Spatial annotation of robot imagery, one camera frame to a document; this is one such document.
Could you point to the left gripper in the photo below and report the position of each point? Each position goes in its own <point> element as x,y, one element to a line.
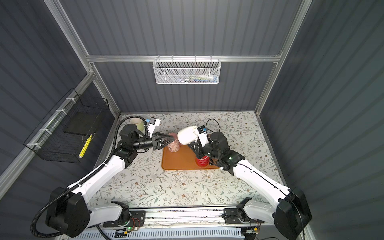
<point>157,144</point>

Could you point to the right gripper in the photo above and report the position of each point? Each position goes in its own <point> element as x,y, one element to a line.
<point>198,151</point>

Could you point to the white mug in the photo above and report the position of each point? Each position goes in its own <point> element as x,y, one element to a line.
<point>188,135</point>

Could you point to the light green mug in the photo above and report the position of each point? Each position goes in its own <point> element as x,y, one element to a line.
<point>139,123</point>

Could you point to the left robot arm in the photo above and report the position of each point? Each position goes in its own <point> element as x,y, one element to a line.
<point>68,213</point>

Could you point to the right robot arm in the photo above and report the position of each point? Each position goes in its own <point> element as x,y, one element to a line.
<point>287,208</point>

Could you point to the pink ghost pattern mug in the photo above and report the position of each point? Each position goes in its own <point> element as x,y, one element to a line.
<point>174,146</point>

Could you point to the red mug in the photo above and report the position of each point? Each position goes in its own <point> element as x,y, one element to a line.
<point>202,162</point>

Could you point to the orange plastic tray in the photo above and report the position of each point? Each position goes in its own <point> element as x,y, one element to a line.
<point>183,159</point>

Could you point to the pens in white basket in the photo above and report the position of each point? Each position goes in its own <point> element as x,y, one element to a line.
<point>206,78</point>

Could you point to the yellow marker pen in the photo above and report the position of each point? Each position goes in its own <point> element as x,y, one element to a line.
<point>85,147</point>

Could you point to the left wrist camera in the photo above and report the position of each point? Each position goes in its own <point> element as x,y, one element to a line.
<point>152,123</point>

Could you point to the white wire wall basket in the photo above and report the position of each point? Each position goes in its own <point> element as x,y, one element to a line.
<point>168,72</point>

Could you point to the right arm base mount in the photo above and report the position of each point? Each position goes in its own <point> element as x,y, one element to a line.
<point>235,216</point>

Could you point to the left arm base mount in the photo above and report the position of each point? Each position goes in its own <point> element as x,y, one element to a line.
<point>132,219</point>

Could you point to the black wire wall basket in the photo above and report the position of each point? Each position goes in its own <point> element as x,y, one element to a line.
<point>62,136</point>

